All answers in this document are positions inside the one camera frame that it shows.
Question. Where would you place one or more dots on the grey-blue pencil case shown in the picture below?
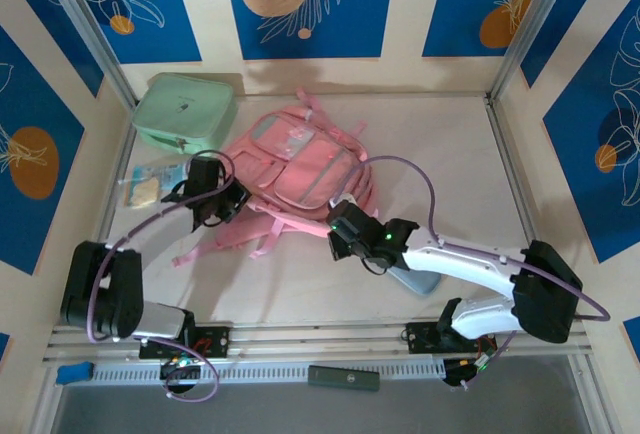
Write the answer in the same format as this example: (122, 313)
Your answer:
(422, 283)

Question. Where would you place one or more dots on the pink backpack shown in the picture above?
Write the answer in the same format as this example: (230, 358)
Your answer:
(300, 169)

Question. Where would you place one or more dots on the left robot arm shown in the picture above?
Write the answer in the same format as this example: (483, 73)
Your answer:
(105, 294)

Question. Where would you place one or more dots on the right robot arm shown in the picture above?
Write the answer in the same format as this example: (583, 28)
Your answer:
(465, 264)

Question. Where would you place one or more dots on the mint green storage case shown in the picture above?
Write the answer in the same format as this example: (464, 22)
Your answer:
(185, 109)

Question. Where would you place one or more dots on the clear plastic supply bag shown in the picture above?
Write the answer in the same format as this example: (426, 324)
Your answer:
(147, 186)

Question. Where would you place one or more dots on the dark green remote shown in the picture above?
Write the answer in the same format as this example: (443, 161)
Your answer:
(345, 378)

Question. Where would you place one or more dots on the blue tape piece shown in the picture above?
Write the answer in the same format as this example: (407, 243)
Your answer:
(75, 373)

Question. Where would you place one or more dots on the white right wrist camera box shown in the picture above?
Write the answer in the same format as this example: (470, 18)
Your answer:
(345, 200)

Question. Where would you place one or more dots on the aluminium table side rail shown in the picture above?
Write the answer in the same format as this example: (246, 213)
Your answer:
(107, 206)
(496, 113)

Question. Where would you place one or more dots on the aluminium frame rail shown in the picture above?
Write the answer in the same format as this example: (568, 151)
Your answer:
(320, 336)

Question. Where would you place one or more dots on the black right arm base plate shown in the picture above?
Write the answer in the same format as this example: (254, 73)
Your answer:
(420, 339)

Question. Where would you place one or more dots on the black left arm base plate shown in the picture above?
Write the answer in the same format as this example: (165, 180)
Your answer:
(220, 341)

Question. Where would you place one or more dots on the aluminium corner post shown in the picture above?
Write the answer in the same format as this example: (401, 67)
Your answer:
(85, 24)
(535, 24)

